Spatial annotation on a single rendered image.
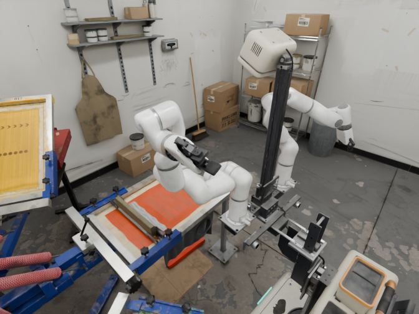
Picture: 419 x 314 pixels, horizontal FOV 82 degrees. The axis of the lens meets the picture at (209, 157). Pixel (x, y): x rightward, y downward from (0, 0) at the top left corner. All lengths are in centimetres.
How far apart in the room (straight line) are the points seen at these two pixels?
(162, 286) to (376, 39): 395
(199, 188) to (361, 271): 95
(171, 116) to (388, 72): 376
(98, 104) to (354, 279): 309
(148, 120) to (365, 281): 124
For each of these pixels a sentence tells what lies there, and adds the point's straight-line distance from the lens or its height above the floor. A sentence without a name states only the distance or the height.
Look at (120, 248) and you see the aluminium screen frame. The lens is 149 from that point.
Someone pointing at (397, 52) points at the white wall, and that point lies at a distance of 420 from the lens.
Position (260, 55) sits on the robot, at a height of 194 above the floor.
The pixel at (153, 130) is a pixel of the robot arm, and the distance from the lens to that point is 72.
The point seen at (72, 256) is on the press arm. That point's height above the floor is 104.
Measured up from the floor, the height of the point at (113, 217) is 96.
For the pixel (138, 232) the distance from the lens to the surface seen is 158.
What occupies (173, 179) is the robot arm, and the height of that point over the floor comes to 161.
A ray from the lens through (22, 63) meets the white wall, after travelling 315.
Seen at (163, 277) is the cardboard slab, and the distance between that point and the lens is 248.
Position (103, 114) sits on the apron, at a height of 89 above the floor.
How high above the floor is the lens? 213
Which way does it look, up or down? 33 degrees down
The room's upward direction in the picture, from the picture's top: straight up
